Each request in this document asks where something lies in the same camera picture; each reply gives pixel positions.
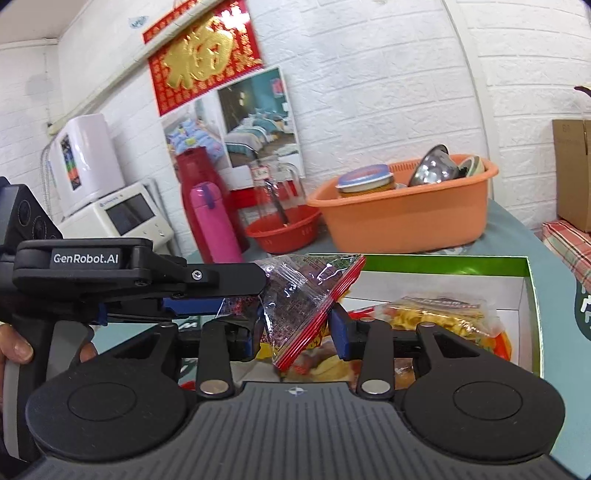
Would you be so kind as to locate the clear packet of yellow chips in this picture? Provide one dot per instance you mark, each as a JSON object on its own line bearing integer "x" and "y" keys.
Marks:
{"x": 443, "y": 318}

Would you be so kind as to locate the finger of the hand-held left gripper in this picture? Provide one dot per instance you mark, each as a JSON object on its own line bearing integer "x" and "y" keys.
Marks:
{"x": 194, "y": 307}
{"x": 221, "y": 279}

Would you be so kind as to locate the orange plastic basin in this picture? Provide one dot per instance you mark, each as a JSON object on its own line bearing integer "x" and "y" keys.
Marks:
{"x": 401, "y": 221}

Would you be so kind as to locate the blue lidded container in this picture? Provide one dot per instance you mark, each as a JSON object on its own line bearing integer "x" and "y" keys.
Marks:
{"x": 364, "y": 177}

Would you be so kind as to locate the red green plaid cloth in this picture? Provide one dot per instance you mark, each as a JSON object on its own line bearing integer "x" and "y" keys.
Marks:
{"x": 568, "y": 249}

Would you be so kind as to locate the clear zip bag red edge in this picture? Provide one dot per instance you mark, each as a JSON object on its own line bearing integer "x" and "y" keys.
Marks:
{"x": 300, "y": 300}

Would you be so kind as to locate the green cardboard box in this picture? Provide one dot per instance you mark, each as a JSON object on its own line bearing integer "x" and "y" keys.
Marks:
{"x": 438, "y": 264}

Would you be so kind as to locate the red box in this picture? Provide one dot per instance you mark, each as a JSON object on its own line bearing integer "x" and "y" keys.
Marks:
{"x": 242, "y": 198}

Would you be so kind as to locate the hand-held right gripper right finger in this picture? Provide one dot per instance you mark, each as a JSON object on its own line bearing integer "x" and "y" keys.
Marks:
{"x": 340, "y": 334}

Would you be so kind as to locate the red plastic basket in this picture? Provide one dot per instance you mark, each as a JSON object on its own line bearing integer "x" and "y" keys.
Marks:
{"x": 281, "y": 235}

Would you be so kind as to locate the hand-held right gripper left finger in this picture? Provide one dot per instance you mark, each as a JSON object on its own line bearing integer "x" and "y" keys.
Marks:
{"x": 251, "y": 346}

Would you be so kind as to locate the red thermos flask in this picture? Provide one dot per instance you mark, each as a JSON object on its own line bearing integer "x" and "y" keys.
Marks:
{"x": 198, "y": 170}

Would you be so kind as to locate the person's left hand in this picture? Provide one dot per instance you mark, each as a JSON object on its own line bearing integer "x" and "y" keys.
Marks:
{"x": 16, "y": 346}

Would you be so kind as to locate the red gold wall hanging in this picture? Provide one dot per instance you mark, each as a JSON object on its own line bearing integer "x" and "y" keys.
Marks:
{"x": 203, "y": 50}

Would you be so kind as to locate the steel bowl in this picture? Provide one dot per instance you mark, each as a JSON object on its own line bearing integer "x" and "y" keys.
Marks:
{"x": 434, "y": 166}

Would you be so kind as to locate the large brown cardboard box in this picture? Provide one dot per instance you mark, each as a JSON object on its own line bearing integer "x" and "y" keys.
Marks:
{"x": 575, "y": 184}

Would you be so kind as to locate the bedroom wall poster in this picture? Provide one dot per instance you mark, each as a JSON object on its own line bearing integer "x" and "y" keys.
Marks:
{"x": 258, "y": 115}

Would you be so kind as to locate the white box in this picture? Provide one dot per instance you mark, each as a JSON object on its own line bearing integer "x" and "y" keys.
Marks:
{"x": 238, "y": 177}

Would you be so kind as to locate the clear glass jar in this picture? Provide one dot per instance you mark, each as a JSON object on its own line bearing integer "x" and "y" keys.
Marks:
{"x": 288, "y": 180}

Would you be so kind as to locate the ceramic bowl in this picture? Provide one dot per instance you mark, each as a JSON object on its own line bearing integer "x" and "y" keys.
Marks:
{"x": 471, "y": 166}

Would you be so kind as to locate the white appliance with screen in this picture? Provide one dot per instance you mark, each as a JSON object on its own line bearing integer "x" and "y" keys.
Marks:
{"x": 134, "y": 217}

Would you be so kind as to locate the teal tablecloth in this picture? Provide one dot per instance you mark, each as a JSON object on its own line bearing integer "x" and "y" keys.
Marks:
{"x": 508, "y": 230}

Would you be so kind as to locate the dark ladle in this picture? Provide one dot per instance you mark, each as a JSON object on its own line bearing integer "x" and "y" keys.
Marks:
{"x": 277, "y": 203}

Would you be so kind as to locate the pink thermos bottle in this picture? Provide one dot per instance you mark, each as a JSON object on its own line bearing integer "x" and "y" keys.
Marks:
{"x": 214, "y": 226}

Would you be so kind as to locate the white water purifier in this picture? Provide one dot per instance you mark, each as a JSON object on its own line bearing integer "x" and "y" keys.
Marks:
{"x": 92, "y": 157}

